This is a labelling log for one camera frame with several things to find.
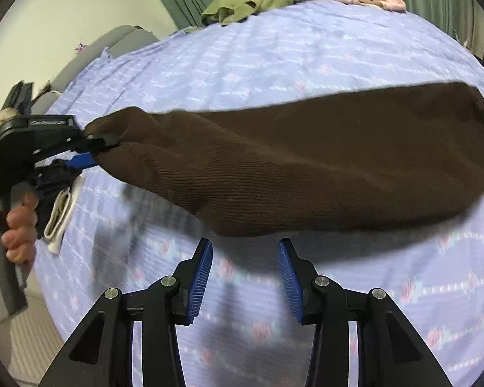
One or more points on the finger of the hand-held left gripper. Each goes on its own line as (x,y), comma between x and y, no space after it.
(80,162)
(92,143)

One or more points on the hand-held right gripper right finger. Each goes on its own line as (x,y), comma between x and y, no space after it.
(291,282)

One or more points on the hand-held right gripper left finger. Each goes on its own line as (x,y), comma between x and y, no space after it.
(199,278)

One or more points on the person's left hand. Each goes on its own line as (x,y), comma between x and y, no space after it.
(20,229)

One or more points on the folded white cloth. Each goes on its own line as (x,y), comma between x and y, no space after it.
(60,217)

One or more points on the lavender floral bed sheet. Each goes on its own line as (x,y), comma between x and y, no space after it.
(266,68)

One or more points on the green garment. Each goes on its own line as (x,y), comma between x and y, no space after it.
(250,2)

